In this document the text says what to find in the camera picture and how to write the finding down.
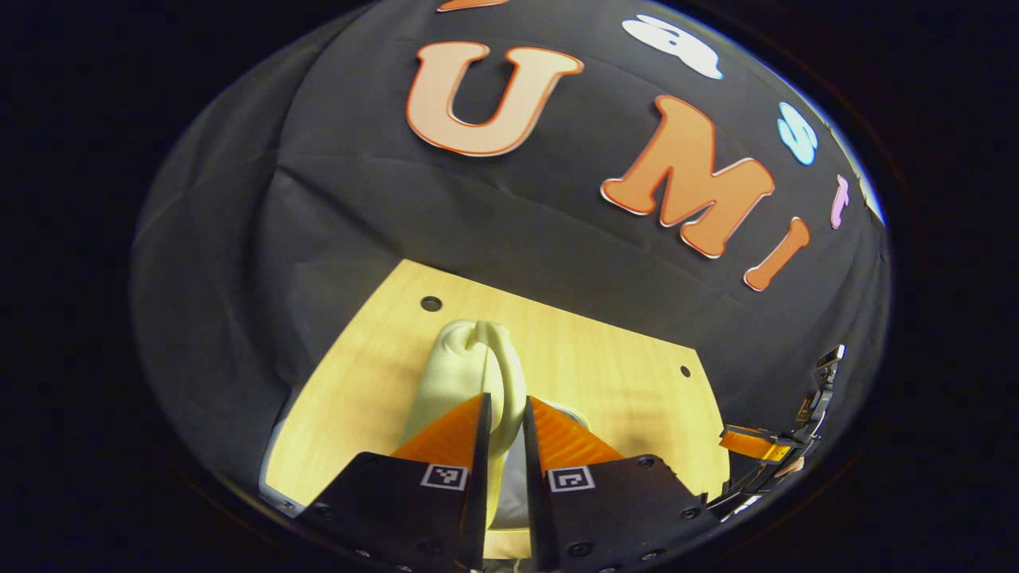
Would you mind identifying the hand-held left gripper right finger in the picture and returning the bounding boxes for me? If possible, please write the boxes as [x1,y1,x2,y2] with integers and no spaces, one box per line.
[521,396,709,572]

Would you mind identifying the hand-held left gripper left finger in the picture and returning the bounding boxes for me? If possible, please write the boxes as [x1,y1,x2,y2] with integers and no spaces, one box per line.
[306,392,493,572]

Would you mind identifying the pale yellow suitcase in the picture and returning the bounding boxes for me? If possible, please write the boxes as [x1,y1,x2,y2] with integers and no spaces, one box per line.
[398,320,590,534]

